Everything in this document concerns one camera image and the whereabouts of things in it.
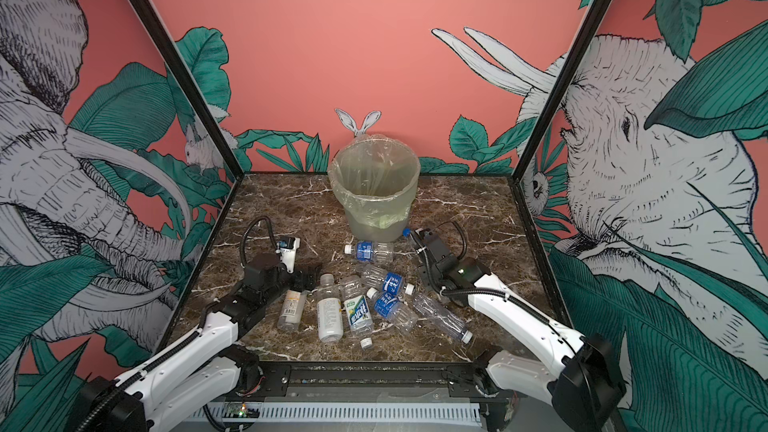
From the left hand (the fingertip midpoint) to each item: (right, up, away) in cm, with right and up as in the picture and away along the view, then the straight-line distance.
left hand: (307, 257), depth 84 cm
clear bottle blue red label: (+29, +5, +16) cm, 34 cm away
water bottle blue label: (+24, -8, +2) cm, 25 cm away
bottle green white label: (+15, -14, -4) cm, 21 cm away
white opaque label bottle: (+7, -14, -4) cm, 16 cm away
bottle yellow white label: (-3, -14, -4) cm, 15 cm away
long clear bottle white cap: (+38, -16, -3) cm, 41 cm away
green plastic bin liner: (+18, +24, +18) cm, 35 cm away
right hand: (+35, -2, -3) cm, 35 cm away
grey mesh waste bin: (+14, +5, +17) cm, 22 cm away
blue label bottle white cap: (+25, -14, -4) cm, 29 cm away
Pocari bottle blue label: (+18, 0, +9) cm, 20 cm away
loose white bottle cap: (+18, -21, -7) cm, 29 cm away
